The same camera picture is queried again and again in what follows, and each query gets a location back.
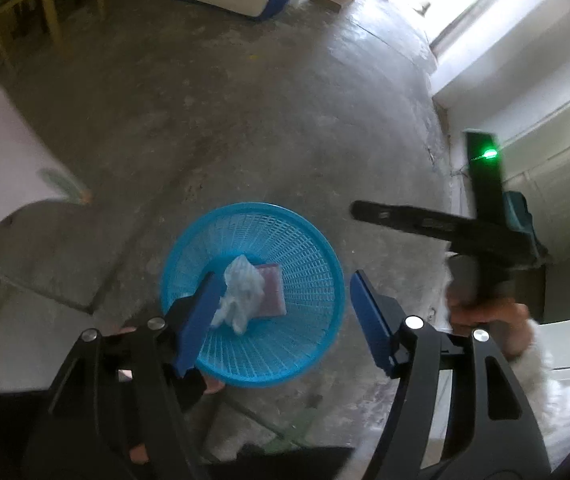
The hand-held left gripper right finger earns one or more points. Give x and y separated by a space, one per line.
370 320

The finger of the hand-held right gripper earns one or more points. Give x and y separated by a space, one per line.
385 216

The person's right hand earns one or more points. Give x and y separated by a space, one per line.
510 325

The pink sponge cloth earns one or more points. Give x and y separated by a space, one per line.
275 290

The person's right forearm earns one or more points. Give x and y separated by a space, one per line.
560 400

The white cloth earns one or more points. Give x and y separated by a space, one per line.
240 290

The blue plastic basket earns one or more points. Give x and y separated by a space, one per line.
305 260

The person's black pants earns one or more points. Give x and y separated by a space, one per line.
290 462

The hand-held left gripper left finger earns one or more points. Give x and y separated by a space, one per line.
200 325

